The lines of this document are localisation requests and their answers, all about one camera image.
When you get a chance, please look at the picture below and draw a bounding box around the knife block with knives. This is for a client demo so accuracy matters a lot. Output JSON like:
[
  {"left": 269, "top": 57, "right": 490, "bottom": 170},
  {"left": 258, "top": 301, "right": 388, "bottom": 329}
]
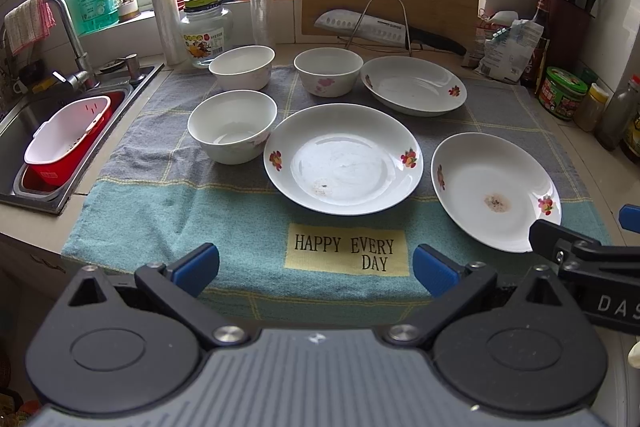
[{"left": 547, "top": 0, "right": 597, "bottom": 70}]

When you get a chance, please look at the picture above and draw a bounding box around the dark soy sauce bottle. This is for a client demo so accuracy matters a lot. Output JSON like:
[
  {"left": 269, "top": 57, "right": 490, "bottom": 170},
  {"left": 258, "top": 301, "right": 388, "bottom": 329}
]
[{"left": 520, "top": 0, "right": 551, "bottom": 92}]

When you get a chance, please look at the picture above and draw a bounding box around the steel kitchen knife black handle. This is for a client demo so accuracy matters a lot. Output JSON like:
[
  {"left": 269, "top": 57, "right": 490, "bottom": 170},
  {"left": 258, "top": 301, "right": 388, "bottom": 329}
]
[{"left": 314, "top": 9, "right": 466, "bottom": 56}]

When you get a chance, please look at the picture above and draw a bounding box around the green lidded sauce jar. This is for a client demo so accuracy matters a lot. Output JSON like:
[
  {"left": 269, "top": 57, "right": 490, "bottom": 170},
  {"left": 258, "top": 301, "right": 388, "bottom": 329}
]
[{"left": 537, "top": 67, "right": 588, "bottom": 121}]

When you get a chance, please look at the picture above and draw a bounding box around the yellow lidded spice jar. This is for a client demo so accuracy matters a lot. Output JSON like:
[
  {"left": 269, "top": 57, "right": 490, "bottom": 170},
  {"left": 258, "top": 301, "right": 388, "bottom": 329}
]
[{"left": 574, "top": 83, "right": 608, "bottom": 132}]

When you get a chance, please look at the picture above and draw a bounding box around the red white clipped food bag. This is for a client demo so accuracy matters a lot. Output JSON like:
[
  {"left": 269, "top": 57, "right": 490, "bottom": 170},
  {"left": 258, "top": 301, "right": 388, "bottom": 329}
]
[{"left": 473, "top": 9, "right": 520, "bottom": 57}]

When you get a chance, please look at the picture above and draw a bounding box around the pink cloth on faucet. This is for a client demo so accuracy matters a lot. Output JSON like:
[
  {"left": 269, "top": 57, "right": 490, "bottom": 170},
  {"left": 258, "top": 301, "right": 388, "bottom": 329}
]
[{"left": 4, "top": 0, "right": 56, "bottom": 55}]

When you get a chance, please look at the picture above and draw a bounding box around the white plastic food bag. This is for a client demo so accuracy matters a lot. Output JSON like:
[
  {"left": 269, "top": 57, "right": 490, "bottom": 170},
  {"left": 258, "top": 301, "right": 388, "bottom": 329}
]
[{"left": 475, "top": 20, "right": 544, "bottom": 84}]

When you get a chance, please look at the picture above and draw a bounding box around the large white floral plate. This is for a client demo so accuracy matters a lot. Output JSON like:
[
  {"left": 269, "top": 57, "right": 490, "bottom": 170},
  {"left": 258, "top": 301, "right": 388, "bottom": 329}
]
[{"left": 262, "top": 103, "right": 424, "bottom": 216}]

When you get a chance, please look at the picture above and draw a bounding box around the red and white strainer basket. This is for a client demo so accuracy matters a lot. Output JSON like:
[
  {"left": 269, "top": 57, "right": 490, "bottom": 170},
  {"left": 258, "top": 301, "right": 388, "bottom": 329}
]
[{"left": 24, "top": 95, "right": 113, "bottom": 187}]

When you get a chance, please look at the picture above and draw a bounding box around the steel sink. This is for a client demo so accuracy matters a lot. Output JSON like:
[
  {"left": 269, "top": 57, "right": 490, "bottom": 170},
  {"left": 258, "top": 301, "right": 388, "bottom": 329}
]
[{"left": 1, "top": 64, "right": 163, "bottom": 215}]

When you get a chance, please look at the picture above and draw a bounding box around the wire cutting board rack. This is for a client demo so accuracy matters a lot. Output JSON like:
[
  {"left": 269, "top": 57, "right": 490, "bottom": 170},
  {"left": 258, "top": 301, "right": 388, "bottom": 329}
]
[{"left": 332, "top": 0, "right": 412, "bottom": 56}]

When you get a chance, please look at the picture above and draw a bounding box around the white plate with brown stain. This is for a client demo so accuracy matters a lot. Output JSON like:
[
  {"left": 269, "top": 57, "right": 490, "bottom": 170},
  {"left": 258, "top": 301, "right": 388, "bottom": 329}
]
[{"left": 431, "top": 132, "right": 562, "bottom": 254}]

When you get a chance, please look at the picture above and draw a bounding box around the clear glass bottle red cap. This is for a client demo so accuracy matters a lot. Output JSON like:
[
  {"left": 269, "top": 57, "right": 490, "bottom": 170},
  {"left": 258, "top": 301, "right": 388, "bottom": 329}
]
[{"left": 594, "top": 75, "right": 640, "bottom": 150}]

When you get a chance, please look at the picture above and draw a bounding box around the glass jar with green lid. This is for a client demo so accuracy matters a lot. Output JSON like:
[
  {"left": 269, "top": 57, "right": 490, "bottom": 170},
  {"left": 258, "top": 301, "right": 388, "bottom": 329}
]
[{"left": 180, "top": 0, "right": 233, "bottom": 68}]

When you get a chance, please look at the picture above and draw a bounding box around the white bowl pink flower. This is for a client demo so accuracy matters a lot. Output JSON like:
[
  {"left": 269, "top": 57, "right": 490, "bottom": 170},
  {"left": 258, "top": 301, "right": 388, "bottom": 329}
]
[{"left": 293, "top": 48, "right": 364, "bottom": 98}]

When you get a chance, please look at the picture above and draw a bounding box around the small potted plant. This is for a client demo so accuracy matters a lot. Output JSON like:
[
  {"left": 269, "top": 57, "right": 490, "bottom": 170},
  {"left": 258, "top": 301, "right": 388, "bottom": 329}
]
[{"left": 117, "top": 0, "right": 140, "bottom": 23}]

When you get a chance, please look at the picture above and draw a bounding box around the steel sink faucet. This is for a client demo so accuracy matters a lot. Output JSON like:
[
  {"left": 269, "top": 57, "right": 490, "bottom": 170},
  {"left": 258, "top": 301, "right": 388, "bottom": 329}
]
[{"left": 43, "top": 0, "right": 99, "bottom": 91}]

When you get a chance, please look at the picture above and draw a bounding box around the grey and teal towel mat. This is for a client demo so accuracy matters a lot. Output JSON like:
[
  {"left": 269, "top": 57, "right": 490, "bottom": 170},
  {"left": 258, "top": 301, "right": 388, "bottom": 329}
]
[{"left": 62, "top": 72, "right": 611, "bottom": 326}]

